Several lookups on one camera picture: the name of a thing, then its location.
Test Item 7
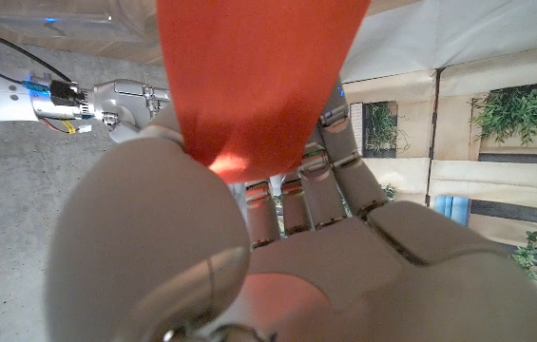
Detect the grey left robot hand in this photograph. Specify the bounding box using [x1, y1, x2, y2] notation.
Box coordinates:
[44, 78, 537, 342]

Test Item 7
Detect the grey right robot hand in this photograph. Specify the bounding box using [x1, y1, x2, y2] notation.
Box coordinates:
[91, 79, 172, 143]

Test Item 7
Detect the orange ribbon spool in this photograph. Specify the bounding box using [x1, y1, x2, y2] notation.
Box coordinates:
[156, 0, 373, 185]

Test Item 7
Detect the clear plastic clamshell container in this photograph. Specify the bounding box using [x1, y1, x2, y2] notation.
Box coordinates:
[0, 0, 164, 66]

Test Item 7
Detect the printed garden armchair backdrop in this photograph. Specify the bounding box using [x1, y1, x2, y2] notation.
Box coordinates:
[338, 0, 537, 314]

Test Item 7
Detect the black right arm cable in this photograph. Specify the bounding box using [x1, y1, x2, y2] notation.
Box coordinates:
[0, 23, 73, 85]

